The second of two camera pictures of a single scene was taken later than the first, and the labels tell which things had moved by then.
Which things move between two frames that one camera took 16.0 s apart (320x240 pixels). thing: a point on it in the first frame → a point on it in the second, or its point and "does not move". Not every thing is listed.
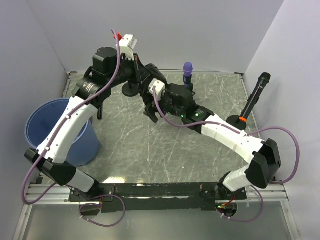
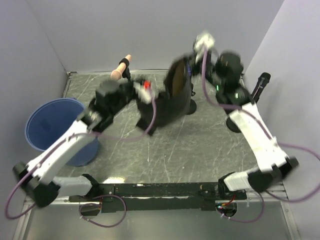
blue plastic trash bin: (43, 117) does not move
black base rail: (157, 197) does not move
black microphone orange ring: (263, 81) does not move
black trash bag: (149, 72) → (171, 104)
